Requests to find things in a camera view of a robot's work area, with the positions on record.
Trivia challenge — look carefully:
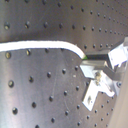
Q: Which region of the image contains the white cable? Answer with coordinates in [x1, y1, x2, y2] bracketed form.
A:
[0, 40, 87, 60]

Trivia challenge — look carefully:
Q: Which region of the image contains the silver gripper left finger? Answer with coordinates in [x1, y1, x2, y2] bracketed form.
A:
[80, 61, 116, 111]

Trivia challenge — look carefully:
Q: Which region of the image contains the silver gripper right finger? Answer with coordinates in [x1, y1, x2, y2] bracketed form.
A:
[108, 37, 128, 69]

